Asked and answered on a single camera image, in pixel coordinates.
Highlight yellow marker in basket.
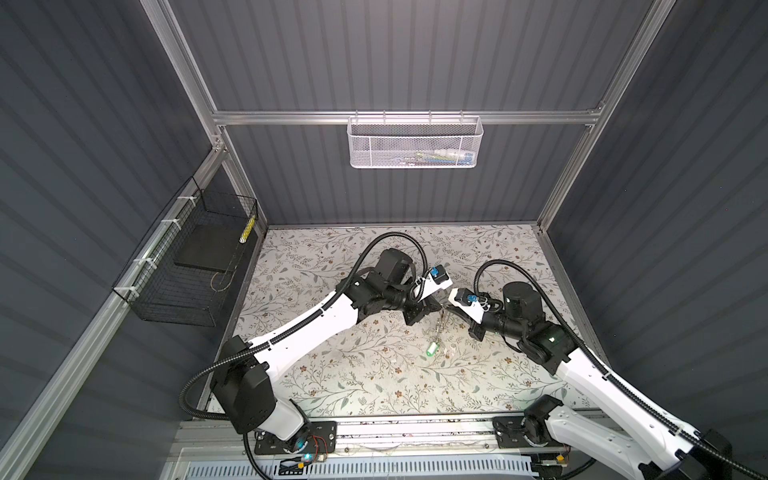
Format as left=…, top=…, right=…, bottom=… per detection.
left=239, top=216, right=256, bottom=244

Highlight white ventilated cable duct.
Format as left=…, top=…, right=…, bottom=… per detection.
left=182, top=455, right=541, bottom=480

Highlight black wire basket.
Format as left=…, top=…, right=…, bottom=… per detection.
left=112, top=176, right=260, bottom=328

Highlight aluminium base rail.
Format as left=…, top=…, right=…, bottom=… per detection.
left=173, top=412, right=661, bottom=460

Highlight pens in white basket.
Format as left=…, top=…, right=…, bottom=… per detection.
left=392, top=149, right=476, bottom=168

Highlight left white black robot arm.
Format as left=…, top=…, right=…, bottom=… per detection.
left=211, top=248, right=452, bottom=440

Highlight left black corrugated cable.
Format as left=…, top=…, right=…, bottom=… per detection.
left=178, top=231, right=430, bottom=480

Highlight floral table mat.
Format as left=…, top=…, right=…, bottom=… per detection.
left=234, top=225, right=589, bottom=417

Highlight white wire mesh basket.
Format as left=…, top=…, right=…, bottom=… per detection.
left=346, top=113, right=484, bottom=170

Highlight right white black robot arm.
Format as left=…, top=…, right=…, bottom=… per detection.
left=449, top=282, right=735, bottom=479

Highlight black corrugated cable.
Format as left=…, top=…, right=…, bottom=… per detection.
left=472, top=259, right=768, bottom=480
left=178, top=231, right=430, bottom=480

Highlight black pad in basket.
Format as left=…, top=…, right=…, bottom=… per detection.
left=174, top=224, right=242, bottom=273

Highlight right black corrugated cable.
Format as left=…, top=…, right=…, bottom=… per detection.
left=472, top=259, right=768, bottom=480

